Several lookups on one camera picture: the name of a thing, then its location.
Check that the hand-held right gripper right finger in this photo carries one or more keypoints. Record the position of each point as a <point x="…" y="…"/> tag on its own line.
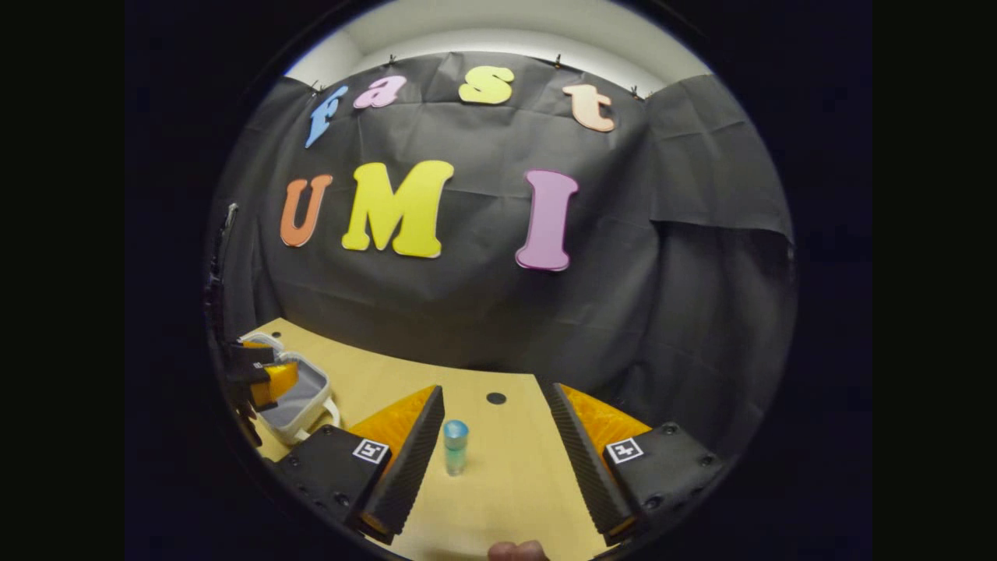
<point x="588" y="475"/>

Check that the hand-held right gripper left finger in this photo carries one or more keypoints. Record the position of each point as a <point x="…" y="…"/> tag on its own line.
<point x="405" y="475"/>

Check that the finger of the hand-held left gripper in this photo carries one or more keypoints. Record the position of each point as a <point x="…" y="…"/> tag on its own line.
<point x="253" y="354"/>
<point x="243" y="382"/>

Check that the teal bottle with blue cap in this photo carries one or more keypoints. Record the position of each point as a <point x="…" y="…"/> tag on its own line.
<point x="456" y="450"/>

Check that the black backdrop cloth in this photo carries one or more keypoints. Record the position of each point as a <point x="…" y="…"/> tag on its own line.
<point x="483" y="312"/>

